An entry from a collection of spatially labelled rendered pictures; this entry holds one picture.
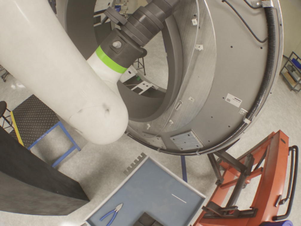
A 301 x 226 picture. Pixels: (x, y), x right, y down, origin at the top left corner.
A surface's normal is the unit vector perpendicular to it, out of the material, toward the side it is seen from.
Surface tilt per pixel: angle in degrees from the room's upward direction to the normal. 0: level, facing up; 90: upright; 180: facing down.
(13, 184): 90
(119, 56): 78
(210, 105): 90
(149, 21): 73
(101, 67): 64
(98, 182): 0
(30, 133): 0
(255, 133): 0
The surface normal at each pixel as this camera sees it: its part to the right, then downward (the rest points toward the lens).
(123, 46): -0.10, 0.40
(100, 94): 0.92, -0.01
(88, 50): 0.75, 0.26
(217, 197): 0.10, -0.60
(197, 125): -0.63, 0.58
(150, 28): 0.39, 0.74
